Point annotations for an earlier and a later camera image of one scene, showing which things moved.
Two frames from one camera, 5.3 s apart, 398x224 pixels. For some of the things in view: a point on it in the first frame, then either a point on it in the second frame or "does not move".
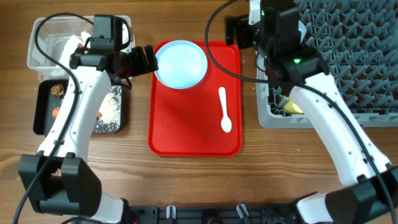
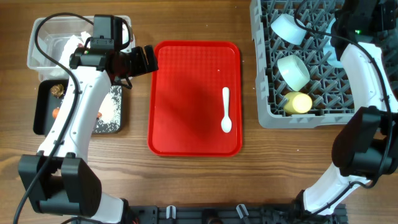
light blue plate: [182, 64] → [328, 50]
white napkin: [70, 48] does not move
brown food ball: [57, 90] does not move
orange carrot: [56, 111] does not move
